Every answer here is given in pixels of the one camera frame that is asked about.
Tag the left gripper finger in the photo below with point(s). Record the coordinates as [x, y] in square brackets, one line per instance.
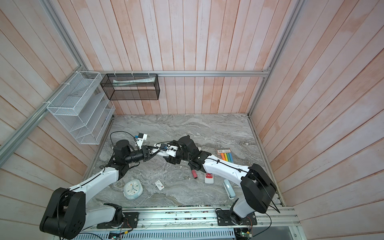
[153, 149]
[150, 157]

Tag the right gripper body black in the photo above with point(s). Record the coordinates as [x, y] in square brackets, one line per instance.
[180, 155]

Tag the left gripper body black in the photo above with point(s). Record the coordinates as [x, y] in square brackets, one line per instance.
[137, 155]

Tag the red handled screwdriver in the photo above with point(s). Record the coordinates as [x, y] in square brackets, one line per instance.
[194, 173]

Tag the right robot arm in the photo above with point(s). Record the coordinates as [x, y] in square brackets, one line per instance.
[258, 188]

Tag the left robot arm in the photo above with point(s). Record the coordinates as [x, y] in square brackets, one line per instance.
[67, 215]

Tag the small white box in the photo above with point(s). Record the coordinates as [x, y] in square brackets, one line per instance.
[159, 185]

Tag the white blue alarm clock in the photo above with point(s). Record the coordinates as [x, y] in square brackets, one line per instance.
[133, 189]

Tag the colored highlighter pack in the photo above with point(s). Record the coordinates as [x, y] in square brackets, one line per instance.
[226, 154]

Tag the black mesh basket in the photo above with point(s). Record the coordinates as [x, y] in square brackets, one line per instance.
[130, 93]

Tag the paper in black basket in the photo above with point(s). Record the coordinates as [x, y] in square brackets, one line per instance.
[134, 82]

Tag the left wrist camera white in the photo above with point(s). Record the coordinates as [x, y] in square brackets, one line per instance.
[139, 139]

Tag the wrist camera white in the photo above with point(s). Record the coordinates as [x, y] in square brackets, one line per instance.
[164, 146]
[139, 139]

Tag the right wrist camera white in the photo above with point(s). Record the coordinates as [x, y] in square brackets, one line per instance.
[164, 146]

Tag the white wire shelf rack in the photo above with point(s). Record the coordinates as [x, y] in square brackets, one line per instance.
[82, 110]

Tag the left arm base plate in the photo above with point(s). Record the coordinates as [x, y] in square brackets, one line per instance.
[122, 220]

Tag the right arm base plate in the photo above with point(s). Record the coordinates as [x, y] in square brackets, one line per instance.
[229, 218]

